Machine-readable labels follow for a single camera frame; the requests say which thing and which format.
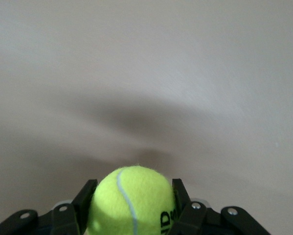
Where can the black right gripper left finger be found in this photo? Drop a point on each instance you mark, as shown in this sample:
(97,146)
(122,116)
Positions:
(63,220)

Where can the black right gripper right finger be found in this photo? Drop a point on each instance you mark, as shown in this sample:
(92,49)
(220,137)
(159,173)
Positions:
(192,218)

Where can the yellow-green tennis ball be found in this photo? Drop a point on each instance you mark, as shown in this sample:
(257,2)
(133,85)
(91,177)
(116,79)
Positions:
(134,200)

